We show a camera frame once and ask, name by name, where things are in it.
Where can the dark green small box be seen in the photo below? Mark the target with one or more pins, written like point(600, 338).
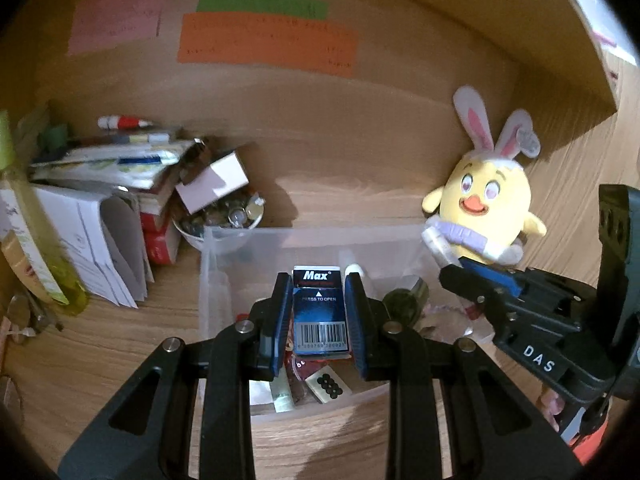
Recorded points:
point(54, 136)

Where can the red and white marker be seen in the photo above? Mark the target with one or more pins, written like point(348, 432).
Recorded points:
point(125, 122)

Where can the orange container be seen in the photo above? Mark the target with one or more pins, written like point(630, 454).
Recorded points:
point(590, 447)

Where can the white tube with green print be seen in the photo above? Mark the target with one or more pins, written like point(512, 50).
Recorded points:
point(15, 210)

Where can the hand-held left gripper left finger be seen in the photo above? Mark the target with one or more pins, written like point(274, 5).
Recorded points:
point(282, 320)

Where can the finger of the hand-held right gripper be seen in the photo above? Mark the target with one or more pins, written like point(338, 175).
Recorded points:
point(495, 275)
point(475, 287)

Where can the orange sticky note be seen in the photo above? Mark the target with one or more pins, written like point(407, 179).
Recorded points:
point(267, 45)

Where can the white capped pen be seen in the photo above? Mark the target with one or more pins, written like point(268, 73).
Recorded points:
point(142, 137)

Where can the red book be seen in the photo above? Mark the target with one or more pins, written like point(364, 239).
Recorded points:
point(160, 245)

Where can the white bowl of small bits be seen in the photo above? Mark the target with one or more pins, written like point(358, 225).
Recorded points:
point(220, 215)

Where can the small white carton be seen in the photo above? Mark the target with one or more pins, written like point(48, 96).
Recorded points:
point(212, 182)

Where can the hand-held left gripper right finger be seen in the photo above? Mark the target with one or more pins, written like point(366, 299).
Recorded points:
point(356, 320)

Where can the green sticky note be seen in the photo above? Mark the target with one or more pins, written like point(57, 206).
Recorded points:
point(262, 5)

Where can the orange-yellow lotion bottle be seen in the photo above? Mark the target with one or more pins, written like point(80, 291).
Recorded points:
point(20, 266)

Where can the dark-frame eyeglasses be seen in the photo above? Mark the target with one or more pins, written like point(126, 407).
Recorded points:
point(22, 310)

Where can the yellow-green spray bottle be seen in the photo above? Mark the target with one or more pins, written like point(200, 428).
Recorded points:
point(45, 260)

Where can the clear plastic storage box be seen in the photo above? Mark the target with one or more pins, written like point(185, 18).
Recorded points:
point(225, 280)

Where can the dark green bottle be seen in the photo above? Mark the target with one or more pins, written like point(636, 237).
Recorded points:
point(405, 305)

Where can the stack of booklets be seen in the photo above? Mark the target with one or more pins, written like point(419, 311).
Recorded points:
point(115, 165)

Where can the white folded papers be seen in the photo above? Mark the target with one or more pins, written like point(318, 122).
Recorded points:
point(100, 240)

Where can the blue staples box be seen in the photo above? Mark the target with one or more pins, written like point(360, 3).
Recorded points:
point(319, 305)

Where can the thin-rim round lens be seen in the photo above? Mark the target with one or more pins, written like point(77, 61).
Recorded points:
point(10, 400)

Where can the pink sticky note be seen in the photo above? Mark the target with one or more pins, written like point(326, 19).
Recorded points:
point(117, 12)

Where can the yellow chick plush toy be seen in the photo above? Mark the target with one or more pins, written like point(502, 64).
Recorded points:
point(492, 200)

